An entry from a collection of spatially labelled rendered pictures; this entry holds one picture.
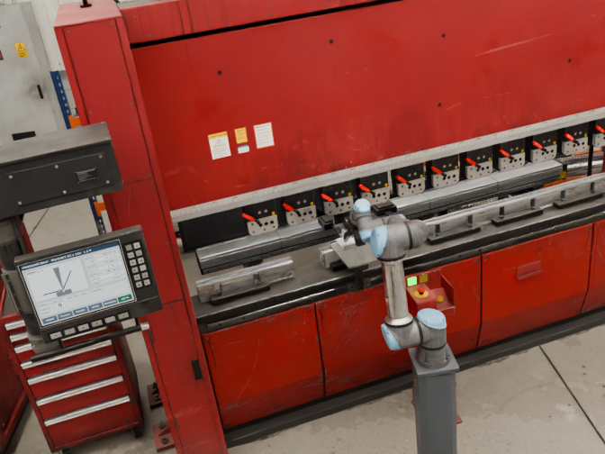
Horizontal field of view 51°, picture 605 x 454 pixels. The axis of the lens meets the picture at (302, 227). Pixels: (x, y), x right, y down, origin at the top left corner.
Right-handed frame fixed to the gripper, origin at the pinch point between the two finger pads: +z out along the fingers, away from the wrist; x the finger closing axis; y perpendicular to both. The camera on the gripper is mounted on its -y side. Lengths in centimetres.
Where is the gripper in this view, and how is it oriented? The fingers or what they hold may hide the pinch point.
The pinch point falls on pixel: (351, 240)
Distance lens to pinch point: 321.8
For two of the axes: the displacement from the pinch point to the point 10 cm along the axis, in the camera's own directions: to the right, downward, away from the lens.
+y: -3.2, -8.7, 3.8
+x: -9.4, 2.4, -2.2
